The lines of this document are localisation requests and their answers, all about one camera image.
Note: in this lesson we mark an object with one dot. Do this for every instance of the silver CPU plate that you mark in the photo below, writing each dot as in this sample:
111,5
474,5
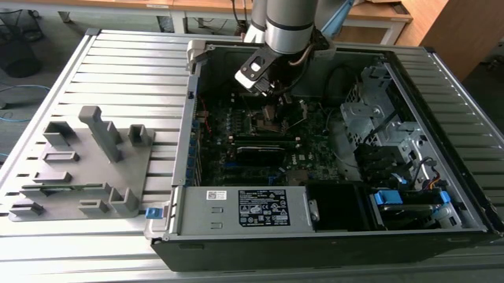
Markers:
269,112

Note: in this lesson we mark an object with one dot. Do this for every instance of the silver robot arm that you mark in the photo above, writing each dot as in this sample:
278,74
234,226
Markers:
289,32

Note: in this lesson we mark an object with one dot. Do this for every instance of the CPU socket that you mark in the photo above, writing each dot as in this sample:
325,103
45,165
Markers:
258,125

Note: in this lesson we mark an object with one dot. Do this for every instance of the green RAM stick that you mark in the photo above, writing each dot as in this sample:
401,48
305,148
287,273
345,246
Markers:
85,186
267,137

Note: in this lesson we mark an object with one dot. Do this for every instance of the silver metal drive cage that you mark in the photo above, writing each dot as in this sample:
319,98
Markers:
355,113

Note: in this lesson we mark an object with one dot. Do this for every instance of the pale blue teach pendant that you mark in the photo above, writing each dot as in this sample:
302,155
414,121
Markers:
334,17

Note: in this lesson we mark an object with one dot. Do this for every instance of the green motherboard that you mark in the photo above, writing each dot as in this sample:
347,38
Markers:
314,153

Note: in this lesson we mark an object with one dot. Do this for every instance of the black graphics card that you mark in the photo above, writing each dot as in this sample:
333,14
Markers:
259,156

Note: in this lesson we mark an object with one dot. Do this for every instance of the black plastic disk bay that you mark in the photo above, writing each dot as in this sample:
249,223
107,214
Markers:
377,162

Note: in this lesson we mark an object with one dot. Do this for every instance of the wooden cabinet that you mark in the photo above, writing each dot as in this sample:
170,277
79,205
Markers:
452,29

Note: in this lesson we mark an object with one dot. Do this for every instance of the hard disk blue carrier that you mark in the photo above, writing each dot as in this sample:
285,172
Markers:
388,197

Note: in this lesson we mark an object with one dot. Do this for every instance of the gray power supply unit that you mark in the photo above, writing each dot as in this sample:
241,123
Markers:
196,212

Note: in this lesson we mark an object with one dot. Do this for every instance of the blue case latch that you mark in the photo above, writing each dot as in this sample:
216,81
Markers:
154,213

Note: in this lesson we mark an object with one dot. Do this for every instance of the black open PC case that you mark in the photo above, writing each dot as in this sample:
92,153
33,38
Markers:
275,253

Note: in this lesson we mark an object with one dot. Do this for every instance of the gray plastic parts rack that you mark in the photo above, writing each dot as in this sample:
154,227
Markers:
89,177

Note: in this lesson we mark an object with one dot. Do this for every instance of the black mesh waste bin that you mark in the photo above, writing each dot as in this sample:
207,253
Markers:
19,59

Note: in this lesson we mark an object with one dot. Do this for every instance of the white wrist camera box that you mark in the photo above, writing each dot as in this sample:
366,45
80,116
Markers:
246,81

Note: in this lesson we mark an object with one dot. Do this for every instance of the wooden desk white frame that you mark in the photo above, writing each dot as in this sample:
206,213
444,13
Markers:
373,13
118,3
208,7

